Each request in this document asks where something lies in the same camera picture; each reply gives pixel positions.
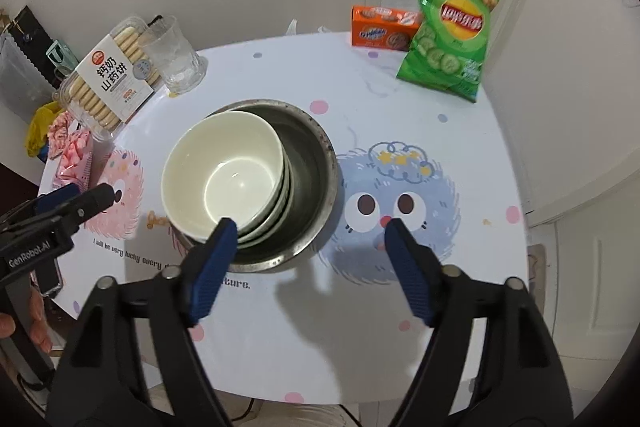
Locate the medium stainless steel bowl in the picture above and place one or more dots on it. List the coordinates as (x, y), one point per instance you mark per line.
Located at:
(305, 167)

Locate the green and white bag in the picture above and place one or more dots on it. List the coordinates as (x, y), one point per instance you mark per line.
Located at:
(60, 57)

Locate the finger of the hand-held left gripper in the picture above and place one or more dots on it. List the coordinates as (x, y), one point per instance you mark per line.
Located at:
(90, 204)
(55, 199)

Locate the clear plastic biscuit box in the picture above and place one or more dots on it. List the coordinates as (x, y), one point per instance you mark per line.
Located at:
(110, 77)

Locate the green ribbed ceramic bowl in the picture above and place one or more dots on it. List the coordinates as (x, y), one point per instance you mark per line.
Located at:
(278, 211)
(286, 213)

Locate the cream white ceramic bowl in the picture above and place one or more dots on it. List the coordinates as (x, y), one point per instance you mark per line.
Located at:
(225, 177)

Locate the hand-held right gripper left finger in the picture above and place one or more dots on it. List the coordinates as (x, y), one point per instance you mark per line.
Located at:
(215, 267)

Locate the large stainless steel bowl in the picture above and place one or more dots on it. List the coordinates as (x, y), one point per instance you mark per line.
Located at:
(280, 266)

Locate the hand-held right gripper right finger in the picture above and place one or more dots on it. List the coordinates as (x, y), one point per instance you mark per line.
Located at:
(410, 272)

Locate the black paper bag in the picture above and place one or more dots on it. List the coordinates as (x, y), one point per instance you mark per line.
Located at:
(30, 29)

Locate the small pink snack packet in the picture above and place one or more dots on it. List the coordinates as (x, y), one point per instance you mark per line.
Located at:
(60, 132)

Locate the orange cookie box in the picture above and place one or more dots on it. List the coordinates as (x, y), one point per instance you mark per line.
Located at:
(380, 29)

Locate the pink strawberry snack bag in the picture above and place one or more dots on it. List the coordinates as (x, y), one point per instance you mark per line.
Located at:
(75, 162)

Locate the cartoon printed tablecloth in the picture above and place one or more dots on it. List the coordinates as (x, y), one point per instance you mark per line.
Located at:
(350, 342)

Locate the person's left hand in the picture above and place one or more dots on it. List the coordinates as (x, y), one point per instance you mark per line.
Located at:
(40, 322)

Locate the yellow plastic bag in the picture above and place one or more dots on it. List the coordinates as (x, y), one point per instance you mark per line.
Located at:
(40, 129)

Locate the green potato chips bag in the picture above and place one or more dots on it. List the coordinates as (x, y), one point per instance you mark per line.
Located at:
(450, 37)

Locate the white plastic bag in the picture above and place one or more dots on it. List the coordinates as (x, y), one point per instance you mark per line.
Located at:
(307, 29)

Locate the clear glass cup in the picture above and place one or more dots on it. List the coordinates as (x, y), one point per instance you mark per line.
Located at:
(172, 57)

